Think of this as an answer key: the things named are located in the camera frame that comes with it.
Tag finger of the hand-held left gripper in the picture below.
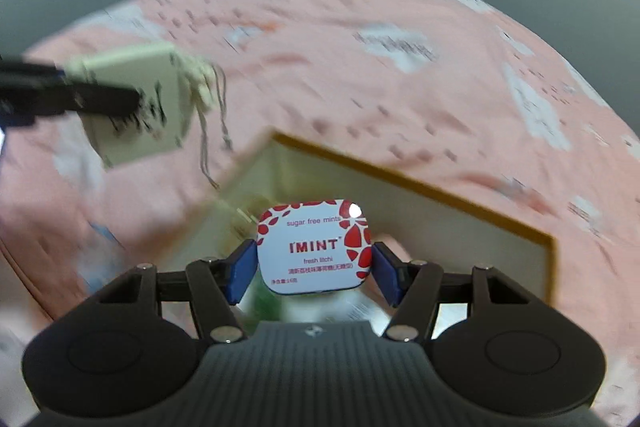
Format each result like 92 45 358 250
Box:
0 56 142 128

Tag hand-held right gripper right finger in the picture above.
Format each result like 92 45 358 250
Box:
371 242 530 343

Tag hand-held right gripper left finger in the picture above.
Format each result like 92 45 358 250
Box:
97 239 259 344

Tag red and white mint tin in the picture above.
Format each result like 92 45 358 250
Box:
256 199 374 295

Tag orange cardboard box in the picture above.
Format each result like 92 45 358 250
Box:
214 132 559 339

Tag white box with string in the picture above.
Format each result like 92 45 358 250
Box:
64 41 236 190

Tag pink printed blanket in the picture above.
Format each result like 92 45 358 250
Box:
0 0 640 413

